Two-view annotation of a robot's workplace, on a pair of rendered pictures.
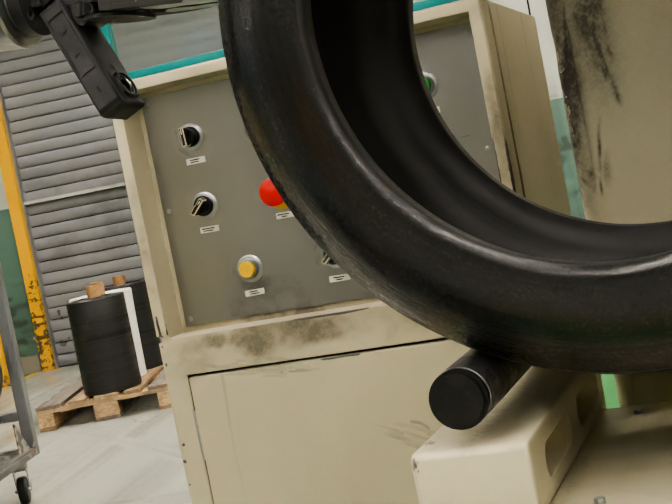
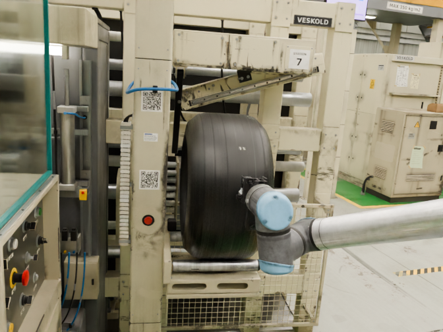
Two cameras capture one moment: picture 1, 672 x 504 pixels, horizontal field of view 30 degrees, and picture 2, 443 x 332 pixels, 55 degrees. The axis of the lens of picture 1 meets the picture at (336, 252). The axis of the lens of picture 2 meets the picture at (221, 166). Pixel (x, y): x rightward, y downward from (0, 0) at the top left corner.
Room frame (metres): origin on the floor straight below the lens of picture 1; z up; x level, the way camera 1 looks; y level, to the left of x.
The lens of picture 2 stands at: (1.80, 1.18, 1.64)
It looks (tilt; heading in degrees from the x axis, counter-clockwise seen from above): 13 degrees down; 240
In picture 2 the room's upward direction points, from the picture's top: 4 degrees clockwise
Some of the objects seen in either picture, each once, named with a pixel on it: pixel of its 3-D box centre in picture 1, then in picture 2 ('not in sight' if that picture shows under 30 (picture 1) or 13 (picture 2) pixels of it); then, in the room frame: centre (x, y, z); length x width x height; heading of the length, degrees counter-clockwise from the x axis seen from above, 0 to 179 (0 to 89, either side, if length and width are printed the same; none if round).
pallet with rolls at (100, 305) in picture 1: (115, 341); not in sight; (7.72, 1.45, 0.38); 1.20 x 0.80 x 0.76; 179
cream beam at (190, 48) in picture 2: not in sight; (240, 53); (0.79, -0.49, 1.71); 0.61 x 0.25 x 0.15; 160
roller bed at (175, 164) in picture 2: not in sight; (157, 188); (1.09, -0.69, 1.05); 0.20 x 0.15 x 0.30; 160
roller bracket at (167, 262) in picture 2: not in sight; (166, 249); (1.18, -0.32, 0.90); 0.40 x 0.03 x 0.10; 70
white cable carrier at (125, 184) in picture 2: not in sight; (126, 184); (1.35, -0.33, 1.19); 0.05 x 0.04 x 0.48; 70
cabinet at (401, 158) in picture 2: not in sight; (409, 154); (-3.43, -2.67, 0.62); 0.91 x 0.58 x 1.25; 171
